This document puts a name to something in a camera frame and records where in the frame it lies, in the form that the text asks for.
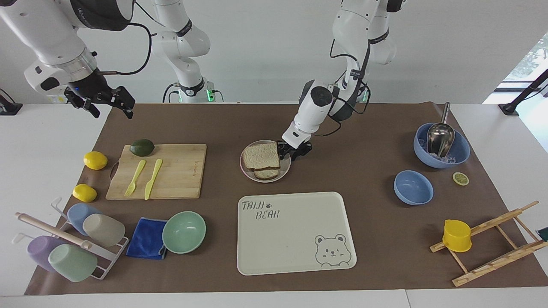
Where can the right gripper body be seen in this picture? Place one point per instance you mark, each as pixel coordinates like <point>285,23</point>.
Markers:
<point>90,83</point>

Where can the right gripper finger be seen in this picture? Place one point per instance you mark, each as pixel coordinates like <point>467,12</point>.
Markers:
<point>122,100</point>
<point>83,105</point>

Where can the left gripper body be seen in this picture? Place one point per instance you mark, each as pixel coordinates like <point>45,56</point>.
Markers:
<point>293,146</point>

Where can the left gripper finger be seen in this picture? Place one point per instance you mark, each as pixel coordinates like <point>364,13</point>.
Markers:
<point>282,150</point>
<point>305,150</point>

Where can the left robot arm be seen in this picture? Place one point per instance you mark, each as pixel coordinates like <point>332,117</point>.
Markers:
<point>314,107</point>

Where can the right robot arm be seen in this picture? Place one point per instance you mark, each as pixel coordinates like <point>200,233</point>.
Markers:
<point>47,30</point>

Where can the pink round plate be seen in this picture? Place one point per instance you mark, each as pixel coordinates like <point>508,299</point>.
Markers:
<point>286,169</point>

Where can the large bread slice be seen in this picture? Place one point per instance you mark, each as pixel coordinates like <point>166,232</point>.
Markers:
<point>261,156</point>

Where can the small bread slice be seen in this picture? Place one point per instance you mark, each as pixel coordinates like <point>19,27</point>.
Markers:
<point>266,173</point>

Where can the green avocado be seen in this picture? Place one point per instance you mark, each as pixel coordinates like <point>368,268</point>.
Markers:
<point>142,147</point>

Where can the yellow lemon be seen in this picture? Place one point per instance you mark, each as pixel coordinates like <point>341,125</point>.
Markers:
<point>84,193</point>
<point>95,160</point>

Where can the black stand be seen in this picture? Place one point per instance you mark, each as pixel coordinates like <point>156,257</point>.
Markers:
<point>8,107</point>
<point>520,96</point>

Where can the yellow plastic fork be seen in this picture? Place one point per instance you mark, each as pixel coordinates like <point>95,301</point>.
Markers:
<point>135,175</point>

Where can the yellow plastic knife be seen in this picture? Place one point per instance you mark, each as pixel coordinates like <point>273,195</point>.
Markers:
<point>152,177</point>

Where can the cream tray with bear print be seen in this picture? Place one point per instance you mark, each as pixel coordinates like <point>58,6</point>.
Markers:
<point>291,239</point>

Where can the wooden cutting board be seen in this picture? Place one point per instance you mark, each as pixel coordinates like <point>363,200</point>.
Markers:
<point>180,171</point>

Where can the blue plastic cup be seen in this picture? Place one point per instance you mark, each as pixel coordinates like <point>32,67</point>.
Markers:
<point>77,214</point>

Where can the small blue bowl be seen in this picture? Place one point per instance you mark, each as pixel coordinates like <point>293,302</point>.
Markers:
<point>413,188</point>

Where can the beige plastic cup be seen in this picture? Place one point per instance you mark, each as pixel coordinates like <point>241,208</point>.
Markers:
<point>105,230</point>

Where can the green bowl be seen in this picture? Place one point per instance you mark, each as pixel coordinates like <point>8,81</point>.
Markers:
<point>184,233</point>

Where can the white cup rack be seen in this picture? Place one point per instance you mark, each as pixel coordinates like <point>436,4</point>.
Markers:
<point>51,229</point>

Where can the metal scoop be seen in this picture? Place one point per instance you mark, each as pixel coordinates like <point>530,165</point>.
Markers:
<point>441,137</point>

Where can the blue cloth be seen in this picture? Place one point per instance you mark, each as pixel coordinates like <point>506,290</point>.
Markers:
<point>145,239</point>

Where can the clear ice cubes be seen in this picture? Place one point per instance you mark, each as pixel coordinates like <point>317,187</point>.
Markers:
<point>447,159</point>

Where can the purple plastic cup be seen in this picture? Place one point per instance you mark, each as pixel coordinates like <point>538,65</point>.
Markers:
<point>40,250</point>

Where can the large blue bowl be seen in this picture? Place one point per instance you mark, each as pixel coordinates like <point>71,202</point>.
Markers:
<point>460,149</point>

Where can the lemon slice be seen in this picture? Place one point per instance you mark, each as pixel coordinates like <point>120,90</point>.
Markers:
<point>460,179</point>

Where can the green plastic cup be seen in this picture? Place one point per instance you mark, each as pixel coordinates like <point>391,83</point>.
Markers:
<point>72,263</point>

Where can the wooden slatted rack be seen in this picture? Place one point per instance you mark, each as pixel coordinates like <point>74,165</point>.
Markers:
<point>498,261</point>

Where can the dark green object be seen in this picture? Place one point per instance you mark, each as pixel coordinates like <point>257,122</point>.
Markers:
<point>543,234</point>

